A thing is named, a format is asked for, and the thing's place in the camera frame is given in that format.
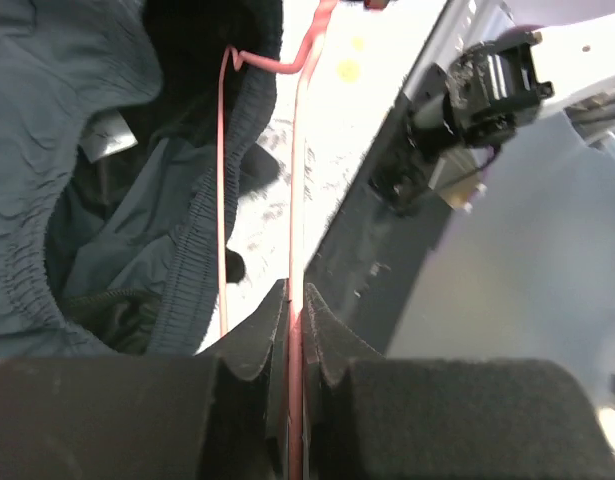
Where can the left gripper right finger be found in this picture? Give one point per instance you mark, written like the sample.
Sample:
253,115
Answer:
380,418

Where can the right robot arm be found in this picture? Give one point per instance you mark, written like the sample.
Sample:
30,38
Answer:
456,130

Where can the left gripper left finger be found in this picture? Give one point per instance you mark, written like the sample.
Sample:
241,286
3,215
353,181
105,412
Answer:
217,415

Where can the dark navy shorts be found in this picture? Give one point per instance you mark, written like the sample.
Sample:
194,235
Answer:
120,139

